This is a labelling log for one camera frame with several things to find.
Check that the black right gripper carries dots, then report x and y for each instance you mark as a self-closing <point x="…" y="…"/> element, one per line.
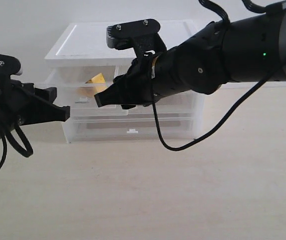
<point x="138" y="86"/>

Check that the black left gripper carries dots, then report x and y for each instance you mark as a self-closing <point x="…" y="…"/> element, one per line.
<point x="28" y="105"/>

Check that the yellow cheese block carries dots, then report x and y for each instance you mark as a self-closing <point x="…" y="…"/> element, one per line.
<point x="93" y="86"/>

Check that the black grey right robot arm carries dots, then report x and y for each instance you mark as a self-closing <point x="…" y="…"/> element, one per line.
<point x="222" y="52"/>

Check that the translucent middle wide drawer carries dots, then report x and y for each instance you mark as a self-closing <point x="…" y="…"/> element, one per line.
<point x="179" y="103"/>

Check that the translucent wide drawer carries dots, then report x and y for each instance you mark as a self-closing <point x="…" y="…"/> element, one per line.
<point x="179" y="103"/>
<point x="133" y="128"/>

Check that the translucent bottom wide drawer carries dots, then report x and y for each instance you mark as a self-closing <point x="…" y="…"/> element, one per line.
<point x="133" y="128"/>

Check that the white plastic drawer cabinet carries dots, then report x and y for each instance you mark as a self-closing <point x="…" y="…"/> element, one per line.
<point x="84" y="44"/>

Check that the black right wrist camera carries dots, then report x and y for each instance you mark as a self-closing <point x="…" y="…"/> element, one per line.
<point x="142" y="36"/>

